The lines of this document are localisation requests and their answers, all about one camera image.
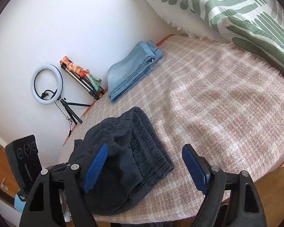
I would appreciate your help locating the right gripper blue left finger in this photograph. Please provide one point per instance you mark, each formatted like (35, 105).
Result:
(94, 169)

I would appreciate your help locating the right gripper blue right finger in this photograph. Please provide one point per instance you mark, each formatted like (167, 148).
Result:
(198, 168)

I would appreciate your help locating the black pants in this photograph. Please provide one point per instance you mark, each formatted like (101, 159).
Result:
(136, 162)

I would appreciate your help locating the black mini tripod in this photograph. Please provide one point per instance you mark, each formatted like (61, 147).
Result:
(67, 105)

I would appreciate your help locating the pink plaid bed blanket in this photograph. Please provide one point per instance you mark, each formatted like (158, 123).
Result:
(226, 102)

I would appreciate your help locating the folded silver tripod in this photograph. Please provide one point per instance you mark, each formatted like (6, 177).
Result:
(85, 84)

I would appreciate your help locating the folded blue jeans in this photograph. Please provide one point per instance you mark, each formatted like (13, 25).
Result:
(124, 75)

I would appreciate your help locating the green white patterned pillow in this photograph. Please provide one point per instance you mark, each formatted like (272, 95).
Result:
(256, 26)

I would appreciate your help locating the white ring light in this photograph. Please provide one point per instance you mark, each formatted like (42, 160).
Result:
(46, 84)

